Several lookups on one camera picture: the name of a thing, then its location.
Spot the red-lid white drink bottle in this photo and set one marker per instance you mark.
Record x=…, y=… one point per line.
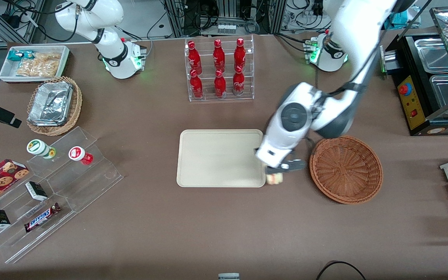
x=79, y=154

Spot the grey device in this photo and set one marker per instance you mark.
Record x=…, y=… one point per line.
x=228, y=276

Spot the clear bag of crackers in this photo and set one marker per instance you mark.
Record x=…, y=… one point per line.
x=39, y=65

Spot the light wicker basket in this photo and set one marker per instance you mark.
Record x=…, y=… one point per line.
x=77, y=105

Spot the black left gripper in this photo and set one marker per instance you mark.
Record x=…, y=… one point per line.
x=270, y=171

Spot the clear acrylic bottle rack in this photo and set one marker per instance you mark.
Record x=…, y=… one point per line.
x=249, y=66

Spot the Snickers chocolate bar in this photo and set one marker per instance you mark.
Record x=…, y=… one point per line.
x=42, y=217

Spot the teal snack packet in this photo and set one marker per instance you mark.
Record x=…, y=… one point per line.
x=17, y=55

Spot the red cola bottle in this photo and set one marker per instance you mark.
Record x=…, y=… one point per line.
x=238, y=82
x=219, y=56
x=196, y=85
x=240, y=55
x=194, y=58
x=220, y=84

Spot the aluminium foil container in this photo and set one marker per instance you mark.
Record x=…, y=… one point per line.
x=51, y=104

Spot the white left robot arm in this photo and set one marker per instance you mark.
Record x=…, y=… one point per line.
x=294, y=116

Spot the beige plastic tray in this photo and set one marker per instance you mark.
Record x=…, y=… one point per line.
x=221, y=158

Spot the green-lid white drink bottle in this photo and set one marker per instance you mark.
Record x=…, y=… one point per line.
x=39, y=148

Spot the triangular sandwich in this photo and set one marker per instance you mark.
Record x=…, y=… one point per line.
x=275, y=179

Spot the clear acrylic step display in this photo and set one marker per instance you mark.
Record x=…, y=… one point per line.
x=88, y=182

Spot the black food warmer machine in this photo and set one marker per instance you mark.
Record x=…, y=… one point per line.
x=414, y=101

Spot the white rectangular snack bin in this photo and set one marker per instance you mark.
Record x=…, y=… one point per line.
x=6, y=72

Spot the brown round wicker basket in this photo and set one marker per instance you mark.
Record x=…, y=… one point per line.
x=346, y=171

